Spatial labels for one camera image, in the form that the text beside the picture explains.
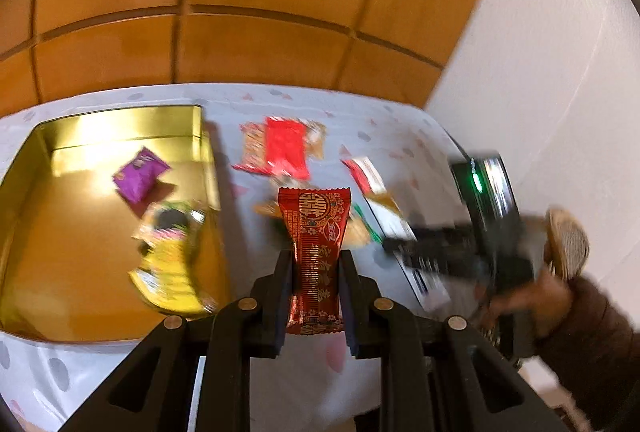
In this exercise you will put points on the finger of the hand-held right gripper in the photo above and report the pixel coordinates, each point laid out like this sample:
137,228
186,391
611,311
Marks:
435,249

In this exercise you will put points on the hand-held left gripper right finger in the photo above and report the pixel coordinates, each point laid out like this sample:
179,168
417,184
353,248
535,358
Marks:
351,312

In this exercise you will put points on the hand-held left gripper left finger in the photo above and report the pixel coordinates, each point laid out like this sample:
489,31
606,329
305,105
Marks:
289,292

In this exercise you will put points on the long white snack packet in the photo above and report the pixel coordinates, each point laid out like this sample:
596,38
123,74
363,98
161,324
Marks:
392,219

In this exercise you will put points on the red gold patterned snack packet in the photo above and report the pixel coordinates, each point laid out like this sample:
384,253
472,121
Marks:
315,237

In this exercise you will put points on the green ended granola bar packet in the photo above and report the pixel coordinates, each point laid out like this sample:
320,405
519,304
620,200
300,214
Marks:
359,232

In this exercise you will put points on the white red printed snack packet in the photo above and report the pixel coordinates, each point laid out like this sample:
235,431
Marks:
367,174

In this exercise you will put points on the plain bright red snack packet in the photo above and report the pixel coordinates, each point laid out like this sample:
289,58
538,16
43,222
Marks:
285,146

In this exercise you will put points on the gold tin tray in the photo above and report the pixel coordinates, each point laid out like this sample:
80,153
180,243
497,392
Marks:
60,237

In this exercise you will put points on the person's right forearm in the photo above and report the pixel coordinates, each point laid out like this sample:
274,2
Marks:
595,352

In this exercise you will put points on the person's right hand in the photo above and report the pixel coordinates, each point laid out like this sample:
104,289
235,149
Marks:
530,307

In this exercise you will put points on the wicker chair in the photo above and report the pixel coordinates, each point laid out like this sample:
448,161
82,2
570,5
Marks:
570,242

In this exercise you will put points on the yellow cake snack packet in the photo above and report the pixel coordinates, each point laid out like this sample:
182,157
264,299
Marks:
167,267

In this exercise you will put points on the white patterned tablecloth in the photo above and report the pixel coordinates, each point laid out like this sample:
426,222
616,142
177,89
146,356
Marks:
390,131

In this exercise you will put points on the red beige snack bar packet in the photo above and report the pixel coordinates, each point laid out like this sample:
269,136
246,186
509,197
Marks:
252,146

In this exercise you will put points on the beige cookie packet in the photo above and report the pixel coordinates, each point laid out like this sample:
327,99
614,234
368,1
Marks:
315,141

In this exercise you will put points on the purple snack packet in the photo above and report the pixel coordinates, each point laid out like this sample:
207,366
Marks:
137,174

